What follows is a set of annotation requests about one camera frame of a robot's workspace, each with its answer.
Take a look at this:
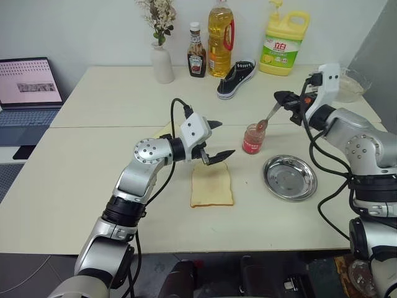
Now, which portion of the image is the dark rounded shape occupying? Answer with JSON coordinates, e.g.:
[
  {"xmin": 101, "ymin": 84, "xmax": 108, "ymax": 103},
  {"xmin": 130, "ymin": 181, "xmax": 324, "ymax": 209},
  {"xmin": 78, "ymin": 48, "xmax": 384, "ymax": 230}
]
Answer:
[{"xmin": 163, "ymin": 259, "xmax": 200, "ymax": 298}]

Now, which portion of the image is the metal spoon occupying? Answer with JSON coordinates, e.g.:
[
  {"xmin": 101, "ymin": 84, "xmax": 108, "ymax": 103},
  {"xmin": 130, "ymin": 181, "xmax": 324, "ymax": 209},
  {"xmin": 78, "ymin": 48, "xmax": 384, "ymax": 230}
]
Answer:
[{"xmin": 256, "ymin": 103, "xmax": 283, "ymax": 130}]

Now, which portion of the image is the dried flower bunch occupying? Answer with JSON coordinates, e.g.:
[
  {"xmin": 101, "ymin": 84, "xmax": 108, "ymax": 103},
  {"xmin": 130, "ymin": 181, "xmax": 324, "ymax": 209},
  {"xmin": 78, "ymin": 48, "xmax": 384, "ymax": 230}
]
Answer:
[{"xmin": 135, "ymin": 0, "xmax": 178, "ymax": 47}]

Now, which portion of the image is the glass jam jar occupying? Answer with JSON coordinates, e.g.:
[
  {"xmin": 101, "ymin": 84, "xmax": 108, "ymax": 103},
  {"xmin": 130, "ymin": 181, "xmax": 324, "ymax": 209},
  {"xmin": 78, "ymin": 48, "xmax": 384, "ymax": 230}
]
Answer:
[{"xmin": 241, "ymin": 123, "xmax": 268, "ymax": 155}]

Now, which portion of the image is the clear glass bowl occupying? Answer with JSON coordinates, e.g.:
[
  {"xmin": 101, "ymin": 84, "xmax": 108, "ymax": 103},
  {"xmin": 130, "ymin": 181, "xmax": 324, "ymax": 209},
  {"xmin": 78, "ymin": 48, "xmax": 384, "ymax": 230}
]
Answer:
[{"xmin": 334, "ymin": 66, "xmax": 373, "ymax": 104}]

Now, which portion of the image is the round steel plate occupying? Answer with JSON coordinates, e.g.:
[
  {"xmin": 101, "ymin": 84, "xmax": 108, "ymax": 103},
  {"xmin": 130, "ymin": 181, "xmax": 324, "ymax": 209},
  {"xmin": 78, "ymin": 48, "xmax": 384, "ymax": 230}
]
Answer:
[{"xmin": 262, "ymin": 155, "xmax": 319, "ymax": 203}]

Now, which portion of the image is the yellow dish soap jug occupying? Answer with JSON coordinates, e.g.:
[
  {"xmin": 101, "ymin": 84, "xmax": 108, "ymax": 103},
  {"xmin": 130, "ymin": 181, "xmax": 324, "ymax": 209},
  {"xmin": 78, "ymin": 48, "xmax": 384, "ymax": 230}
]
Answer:
[{"xmin": 258, "ymin": 0, "xmax": 311, "ymax": 77}]

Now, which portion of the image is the toasted bread slice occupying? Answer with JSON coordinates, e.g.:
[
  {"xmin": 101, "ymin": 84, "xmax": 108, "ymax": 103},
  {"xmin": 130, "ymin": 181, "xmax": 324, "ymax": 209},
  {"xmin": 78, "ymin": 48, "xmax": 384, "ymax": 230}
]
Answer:
[{"xmin": 190, "ymin": 162, "xmax": 236, "ymax": 209}]

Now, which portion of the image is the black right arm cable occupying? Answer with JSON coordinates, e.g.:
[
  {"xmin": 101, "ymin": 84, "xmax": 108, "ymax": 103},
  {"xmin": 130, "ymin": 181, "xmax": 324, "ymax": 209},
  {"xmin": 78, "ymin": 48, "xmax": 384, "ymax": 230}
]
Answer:
[{"xmin": 302, "ymin": 71, "xmax": 357, "ymax": 243}]

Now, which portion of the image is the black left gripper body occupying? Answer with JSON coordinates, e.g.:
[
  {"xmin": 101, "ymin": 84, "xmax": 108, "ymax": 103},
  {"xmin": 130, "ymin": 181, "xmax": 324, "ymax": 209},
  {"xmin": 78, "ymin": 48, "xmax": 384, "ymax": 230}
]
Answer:
[{"xmin": 187, "ymin": 117, "xmax": 215, "ymax": 166}]

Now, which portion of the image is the black canvas sneaker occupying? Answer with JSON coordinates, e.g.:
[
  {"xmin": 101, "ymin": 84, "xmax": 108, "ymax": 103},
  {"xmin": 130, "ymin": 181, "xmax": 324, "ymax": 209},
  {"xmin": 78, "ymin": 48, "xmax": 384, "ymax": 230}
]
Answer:
[{"xmin": 216, "ymin": 60, "xmax": 258, "ymax": 101}]

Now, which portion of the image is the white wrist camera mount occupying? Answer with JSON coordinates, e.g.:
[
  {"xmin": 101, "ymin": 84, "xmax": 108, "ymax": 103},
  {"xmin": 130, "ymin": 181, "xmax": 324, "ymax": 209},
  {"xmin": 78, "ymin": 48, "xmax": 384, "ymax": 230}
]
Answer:
[
  {"xmin": 305, "ymin": 63, "xmax": 342, "ymax": 120},
  {"xmin": 180, "ymin": 113, "xmax": 213, "ymax": 163}
]

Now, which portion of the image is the yellow cooking oil bottle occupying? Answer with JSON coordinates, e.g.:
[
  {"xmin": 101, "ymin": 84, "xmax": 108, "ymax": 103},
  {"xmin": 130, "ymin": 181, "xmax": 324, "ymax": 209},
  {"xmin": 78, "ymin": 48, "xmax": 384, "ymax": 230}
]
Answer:
[{"xmin": 207, "ymin": 0, "xmax": 236, "ymax": 79}]

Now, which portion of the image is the brown ketchup bottle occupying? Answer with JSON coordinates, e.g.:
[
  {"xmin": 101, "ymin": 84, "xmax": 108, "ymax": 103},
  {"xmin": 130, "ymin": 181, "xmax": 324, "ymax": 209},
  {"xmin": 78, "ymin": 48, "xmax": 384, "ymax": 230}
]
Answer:
[{"xmin": 186, "ymin": 21, "xmax": 208, "ymax": 79}]

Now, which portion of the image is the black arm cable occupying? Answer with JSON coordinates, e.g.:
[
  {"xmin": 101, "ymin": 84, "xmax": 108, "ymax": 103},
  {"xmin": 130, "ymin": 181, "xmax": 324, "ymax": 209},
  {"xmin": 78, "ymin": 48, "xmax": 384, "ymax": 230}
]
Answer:
[
  {"xmin": 302, "ymin": 71, "xmax": 357, "ymax": 243},
  {"xmin": 128, "ymin": 97, "xmax": 195, "ymax": 298}
]

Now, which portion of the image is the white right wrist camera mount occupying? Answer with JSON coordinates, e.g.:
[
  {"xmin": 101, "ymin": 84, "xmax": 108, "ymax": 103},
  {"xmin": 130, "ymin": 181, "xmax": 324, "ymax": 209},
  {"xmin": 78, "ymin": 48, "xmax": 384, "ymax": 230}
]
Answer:
[{"xmin": 305, "ymin": 63, "xmax": 342, "ymax": 120}]

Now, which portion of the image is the brown wooden board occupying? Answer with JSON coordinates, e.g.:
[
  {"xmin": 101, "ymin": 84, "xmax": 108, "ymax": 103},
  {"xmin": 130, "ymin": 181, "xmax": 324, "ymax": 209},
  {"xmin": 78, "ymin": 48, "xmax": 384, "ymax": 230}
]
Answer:
[{"xmin": 334, "ymin": 254, "xmax": 375, "ymax": 298}]

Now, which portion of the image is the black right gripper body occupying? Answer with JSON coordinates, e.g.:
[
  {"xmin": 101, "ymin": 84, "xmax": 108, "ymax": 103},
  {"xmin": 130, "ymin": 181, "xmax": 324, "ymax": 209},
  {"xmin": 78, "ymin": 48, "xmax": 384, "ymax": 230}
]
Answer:
[{"xmin": 288, "ymin": 93, "xmax": 316, "ymax": 127}]

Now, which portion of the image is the white ceramic vase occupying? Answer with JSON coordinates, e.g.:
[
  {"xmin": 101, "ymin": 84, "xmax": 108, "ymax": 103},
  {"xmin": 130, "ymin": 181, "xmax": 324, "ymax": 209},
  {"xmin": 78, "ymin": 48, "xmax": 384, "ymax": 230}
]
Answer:
[{"xmin": 150, "ymin": 41, "xmax": 176, "ymax": 84}]

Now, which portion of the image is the open grey laptop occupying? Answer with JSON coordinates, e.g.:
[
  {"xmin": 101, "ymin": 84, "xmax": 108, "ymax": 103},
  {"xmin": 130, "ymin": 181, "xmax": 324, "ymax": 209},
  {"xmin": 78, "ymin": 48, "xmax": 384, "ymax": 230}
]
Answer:
[{"xmin": 0, "ymin": 56, "xmax": 65, "ymax": 147}]

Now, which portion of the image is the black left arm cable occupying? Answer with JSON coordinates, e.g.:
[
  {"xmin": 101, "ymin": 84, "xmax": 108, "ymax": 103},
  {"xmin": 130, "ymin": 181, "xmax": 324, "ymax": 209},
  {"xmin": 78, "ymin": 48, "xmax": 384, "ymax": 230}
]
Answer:
[{"xmin": 128, "ymin": 97, "xmax": 195, "ymax": 298}]

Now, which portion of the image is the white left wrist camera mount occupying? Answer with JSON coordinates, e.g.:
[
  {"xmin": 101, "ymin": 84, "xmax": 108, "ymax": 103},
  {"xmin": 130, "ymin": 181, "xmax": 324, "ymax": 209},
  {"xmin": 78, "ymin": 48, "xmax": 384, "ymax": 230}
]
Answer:
[{"xmin": 180, "ymin": 113, "xmax": 213, "ymax": 163}]

